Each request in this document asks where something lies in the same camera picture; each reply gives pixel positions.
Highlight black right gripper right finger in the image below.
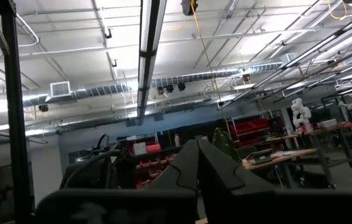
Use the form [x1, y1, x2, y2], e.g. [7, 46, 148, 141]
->
[197, 138, 352, 224]

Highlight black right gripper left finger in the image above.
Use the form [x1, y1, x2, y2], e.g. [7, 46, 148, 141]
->
[35, 138, 200, 224]

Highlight red storage bin shelf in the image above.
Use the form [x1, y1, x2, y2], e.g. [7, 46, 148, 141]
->
[133, 141, 176, 189]

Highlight black tray device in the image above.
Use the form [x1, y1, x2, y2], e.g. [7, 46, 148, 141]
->
[250, 151, 273, 165]

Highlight white box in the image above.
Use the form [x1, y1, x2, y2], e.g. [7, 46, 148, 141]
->
[133, 142, 148, 156]

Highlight green cactus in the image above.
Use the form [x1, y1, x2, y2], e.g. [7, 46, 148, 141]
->
[212, 127, 240, 163]

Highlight wooden workbench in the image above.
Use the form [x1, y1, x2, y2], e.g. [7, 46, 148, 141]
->
[242, 148, 352, 190]
[303, 120, 352, 150]

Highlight red storage bins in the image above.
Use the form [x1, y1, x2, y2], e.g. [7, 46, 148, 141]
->
[228, 118, 284, 147]

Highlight long ceiling light fixture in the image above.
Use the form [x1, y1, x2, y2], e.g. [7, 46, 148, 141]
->
[135, 0, 168, 126]

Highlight white ceiling vent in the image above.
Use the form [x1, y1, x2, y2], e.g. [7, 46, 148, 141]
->
[45, 81, 72, 103]

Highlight silver spiral air duct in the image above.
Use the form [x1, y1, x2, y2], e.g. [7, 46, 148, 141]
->
[0, 61, 284, 108]

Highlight yellow hanging cord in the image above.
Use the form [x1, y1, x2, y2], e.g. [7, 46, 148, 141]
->
[189, 0, 227, 105]

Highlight ceiling cord reel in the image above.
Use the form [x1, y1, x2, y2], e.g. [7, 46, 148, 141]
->
[181, 0, 199, 16]

